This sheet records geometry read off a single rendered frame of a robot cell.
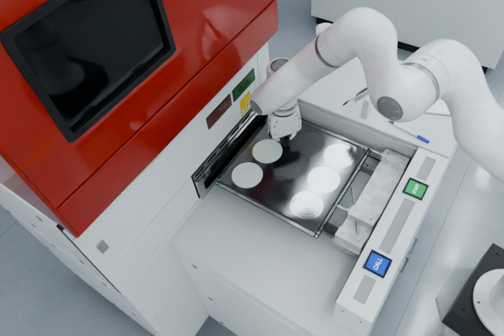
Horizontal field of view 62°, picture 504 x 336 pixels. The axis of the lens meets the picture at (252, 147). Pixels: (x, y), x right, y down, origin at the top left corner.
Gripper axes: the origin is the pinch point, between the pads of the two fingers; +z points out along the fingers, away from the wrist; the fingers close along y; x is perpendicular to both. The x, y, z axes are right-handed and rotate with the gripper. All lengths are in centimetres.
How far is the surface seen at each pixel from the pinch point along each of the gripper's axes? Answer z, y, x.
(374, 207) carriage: 4.5, 15.4, -31.6
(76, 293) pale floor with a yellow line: 93, -106, 23
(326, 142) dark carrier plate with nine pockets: 2.6, 13.0, -4.7
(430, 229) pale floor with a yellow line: 93, 71, -14
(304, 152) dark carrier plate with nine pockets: 2.6, 4.4, -5.6
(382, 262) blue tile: -4, 5, -50
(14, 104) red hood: -65, -54, -27
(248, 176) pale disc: 2.6, -15.7, -7.2
